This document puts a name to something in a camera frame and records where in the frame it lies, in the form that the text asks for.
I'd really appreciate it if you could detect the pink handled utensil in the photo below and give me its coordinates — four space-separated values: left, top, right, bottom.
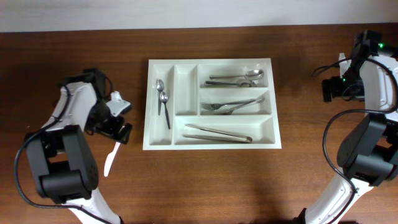
103 142 121 177

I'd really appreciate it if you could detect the small steel teaspoon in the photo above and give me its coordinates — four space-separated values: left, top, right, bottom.
159 91 171 129
155 79 164 116

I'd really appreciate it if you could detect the steel tablespoon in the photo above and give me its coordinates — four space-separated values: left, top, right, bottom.
209 70 264 80

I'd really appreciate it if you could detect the steel spoon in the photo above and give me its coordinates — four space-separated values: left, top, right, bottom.
204 80 257 87

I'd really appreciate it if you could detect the steel table knife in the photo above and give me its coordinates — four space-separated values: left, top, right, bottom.
185 124 251 139
182 134 252 144

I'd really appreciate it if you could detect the steel fork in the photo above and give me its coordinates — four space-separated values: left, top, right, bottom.
200 99 253 111
215 97 265 115

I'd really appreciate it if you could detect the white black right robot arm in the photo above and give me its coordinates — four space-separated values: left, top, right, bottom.
292 30 397 223

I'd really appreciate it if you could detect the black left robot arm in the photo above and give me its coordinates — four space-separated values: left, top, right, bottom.
20 68 132 223

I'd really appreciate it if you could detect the white plastic cutlery tray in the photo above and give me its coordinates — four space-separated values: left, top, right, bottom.
143 58 282 150

